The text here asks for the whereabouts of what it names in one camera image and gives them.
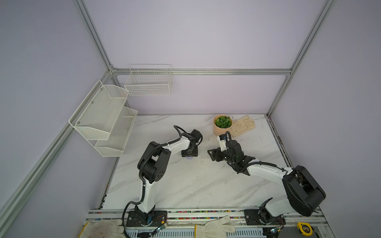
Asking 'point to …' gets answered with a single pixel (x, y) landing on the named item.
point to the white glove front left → (106, 228)
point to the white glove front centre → (216, 228)
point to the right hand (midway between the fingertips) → (212, 149)
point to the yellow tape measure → (305, 228)
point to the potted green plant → (222, 123)
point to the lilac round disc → (189, 157)
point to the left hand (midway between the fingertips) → (190, 155)
